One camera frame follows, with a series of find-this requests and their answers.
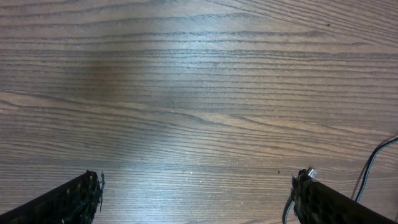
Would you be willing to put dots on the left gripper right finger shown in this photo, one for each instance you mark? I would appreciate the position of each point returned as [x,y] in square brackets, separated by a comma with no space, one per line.
[316,203]

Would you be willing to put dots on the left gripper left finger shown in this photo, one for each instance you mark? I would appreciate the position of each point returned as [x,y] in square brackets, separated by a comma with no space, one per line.
[73,202]

